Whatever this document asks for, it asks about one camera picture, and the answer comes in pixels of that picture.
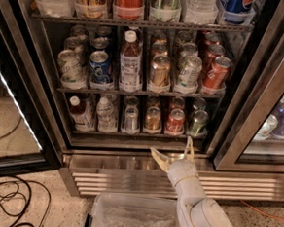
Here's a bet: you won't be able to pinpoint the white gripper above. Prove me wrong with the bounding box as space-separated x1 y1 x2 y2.
150 136 206 206

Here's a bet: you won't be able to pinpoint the red coke can front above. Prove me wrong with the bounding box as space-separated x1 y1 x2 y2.
165 109 185 133

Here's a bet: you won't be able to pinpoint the red coke can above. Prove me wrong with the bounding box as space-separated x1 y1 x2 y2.
165 109 185 133
168 96 185 111

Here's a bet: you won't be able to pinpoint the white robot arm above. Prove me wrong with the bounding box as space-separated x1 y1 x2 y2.
150 137 233 227

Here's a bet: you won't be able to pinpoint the green can bottom shelf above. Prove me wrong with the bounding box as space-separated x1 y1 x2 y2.
188 110 209 135

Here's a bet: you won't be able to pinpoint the gold can bottom shelf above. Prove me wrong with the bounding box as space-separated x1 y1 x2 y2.
144 106 161 131

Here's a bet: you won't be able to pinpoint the gold can shelf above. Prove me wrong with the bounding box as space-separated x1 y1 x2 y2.
149 54 171 88
144 106 161 131

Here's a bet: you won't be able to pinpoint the red coke can behind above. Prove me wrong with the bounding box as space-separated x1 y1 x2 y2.
168 96 185 111

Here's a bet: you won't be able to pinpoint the silver can bottom shelf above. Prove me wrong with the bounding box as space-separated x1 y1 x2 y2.
124 106 139 131

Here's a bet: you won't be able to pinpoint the clear water bottle bottom shelf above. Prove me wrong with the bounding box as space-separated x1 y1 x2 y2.
96 97 117 132

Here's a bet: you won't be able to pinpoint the closed right glass fridge door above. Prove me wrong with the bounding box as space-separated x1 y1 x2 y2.
213 0 284 173

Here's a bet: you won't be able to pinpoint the red can middle shelf front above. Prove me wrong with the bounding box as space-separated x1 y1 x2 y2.
202 57 231 90

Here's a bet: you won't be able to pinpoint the red can shelf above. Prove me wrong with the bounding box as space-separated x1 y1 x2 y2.
117 0 143 20
202 44 226 74
202 57 231 90

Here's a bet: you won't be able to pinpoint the white 7up can middle shelf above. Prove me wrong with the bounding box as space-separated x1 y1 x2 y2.
177 55 202 88

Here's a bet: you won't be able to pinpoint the gold can middle shelf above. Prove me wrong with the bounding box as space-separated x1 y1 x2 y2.
149 54 171 88

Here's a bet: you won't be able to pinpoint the brown tea bottle middle shelf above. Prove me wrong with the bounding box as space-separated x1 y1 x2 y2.
120 30 142 92

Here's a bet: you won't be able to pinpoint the brown tea bottle shelf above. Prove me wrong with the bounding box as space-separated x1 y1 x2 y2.
69 96 93 132
120 30 142 92

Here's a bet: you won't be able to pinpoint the brown tea bottle bottom shelf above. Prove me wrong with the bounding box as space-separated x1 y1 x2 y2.
69 96 93 132

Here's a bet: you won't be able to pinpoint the white can right compartment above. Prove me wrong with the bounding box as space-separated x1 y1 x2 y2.
253 115 278 141

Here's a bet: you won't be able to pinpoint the stainless steel display fridge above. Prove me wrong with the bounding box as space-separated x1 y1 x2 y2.
10 0 284 202

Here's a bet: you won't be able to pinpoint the blue pepsi can middle shelf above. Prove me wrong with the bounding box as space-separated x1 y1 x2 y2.
89 50 113 85

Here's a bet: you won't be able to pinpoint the blue pepsi can shelf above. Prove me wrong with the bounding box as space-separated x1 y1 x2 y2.
221 0 255 24
89 50 113 85

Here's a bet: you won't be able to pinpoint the white green can middle left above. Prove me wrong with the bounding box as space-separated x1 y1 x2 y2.
57 50 87 90

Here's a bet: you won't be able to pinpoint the open glass fridge door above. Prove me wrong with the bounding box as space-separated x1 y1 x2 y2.
0 9 61 177

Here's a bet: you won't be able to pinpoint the blue pepsi can top shelf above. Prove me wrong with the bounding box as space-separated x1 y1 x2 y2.
221 0 255 24

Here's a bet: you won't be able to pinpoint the red can top shelf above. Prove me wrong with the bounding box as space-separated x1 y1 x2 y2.
117 0 143 20

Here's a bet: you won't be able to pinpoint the tan coffee bottle top shelf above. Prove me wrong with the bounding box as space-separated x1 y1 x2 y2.
74 0 107 19

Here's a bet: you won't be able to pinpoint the clear plastic storage bin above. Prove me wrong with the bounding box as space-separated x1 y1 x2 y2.
88 193 180 227

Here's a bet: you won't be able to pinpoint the clear water bottle top right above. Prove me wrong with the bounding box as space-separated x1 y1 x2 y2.
183 0 219 25

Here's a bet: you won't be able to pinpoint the orange cable on floor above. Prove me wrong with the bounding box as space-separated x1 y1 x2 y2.
238 200 284 223

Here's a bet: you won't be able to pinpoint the black cables on floor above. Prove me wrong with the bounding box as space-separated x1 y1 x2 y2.
0 114 57 227

